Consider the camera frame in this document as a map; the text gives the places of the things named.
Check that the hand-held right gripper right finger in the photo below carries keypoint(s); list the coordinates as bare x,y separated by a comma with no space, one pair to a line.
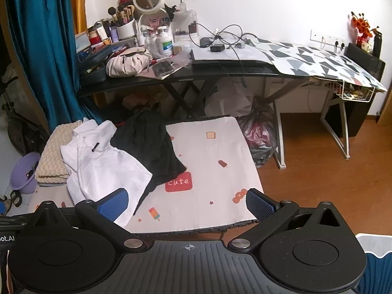
259,204

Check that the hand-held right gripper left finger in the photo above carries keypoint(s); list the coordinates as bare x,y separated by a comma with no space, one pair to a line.
112,203

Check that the white ribbed shirt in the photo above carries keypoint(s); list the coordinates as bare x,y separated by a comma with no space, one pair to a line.
95,171

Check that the dark slipper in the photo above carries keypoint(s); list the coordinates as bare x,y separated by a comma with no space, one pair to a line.
13,199

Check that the purple plastic basin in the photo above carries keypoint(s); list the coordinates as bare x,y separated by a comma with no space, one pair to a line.
23,174

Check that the white cartoon printed cloth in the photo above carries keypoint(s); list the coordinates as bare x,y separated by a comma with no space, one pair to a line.
211,159

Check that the black garment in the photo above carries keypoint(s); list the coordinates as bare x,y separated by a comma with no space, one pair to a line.
147,141

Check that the dark plastic bag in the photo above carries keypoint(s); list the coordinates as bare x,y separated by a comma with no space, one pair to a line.
260,131

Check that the beige knitted towel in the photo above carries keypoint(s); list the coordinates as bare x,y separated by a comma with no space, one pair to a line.
53,156

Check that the white plastic bag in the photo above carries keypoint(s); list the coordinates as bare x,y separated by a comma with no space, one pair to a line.
226,101

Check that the white scalloped cloth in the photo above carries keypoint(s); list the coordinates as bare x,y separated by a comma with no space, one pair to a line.
375,242

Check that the blue ribbed cloth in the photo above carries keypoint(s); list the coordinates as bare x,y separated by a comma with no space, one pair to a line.
378,274

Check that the black makeup case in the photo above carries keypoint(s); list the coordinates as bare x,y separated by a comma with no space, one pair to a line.
93,67

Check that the black desk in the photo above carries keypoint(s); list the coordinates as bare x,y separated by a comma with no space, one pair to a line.
220,71

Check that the black smartphone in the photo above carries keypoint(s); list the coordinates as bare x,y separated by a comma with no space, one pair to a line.
162,68

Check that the grey desk mat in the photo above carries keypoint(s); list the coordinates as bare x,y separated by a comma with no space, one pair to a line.
232,56

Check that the geometric patterned tablecloth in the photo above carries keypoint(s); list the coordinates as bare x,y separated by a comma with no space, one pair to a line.
321,61

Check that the wooden door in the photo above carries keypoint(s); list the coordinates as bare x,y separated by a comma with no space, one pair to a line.
386,107

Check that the black charger block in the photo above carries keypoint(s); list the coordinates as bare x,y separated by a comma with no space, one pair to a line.
217,48

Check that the blue box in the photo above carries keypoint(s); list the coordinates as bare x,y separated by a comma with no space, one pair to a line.
82,41

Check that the red box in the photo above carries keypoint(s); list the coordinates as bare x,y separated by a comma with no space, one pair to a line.
95,38

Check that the white pump bottle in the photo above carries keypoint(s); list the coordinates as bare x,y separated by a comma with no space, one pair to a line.
165,44

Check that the teal curtain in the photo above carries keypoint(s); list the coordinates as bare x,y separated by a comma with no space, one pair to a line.
39,52

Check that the purple bottle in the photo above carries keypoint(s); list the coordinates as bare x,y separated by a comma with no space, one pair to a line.
114,34

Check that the grey computer mouse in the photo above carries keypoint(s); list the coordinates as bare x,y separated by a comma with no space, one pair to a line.
205,41

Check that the white brush holder cup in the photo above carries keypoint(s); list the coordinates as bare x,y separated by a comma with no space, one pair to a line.
126,30

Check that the black box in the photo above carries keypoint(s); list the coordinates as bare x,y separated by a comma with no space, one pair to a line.
364,61

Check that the white network socket plate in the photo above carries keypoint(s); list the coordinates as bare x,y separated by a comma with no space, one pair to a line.
321,36

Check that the white single power socket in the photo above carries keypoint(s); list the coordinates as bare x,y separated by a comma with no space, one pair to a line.
332,38

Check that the bunch of makeup brushes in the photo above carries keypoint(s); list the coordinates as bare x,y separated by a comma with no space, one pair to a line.
122,13

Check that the clear acrylic organizer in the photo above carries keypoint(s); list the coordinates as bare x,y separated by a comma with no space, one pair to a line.
185,27

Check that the cream printed tin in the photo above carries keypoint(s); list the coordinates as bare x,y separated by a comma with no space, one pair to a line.
366,46

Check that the black thermos bottle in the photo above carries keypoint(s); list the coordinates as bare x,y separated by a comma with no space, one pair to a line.
377,43

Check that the orange artificial flowers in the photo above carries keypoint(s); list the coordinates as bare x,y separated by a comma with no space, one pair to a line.
363,26

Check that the orange curtain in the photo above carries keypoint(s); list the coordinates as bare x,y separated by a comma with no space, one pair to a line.
79,0

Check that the clear perfume bottle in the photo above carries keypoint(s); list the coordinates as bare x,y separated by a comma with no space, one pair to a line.
184,4

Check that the white metal desk frame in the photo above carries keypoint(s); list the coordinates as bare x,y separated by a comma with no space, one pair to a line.
281,134

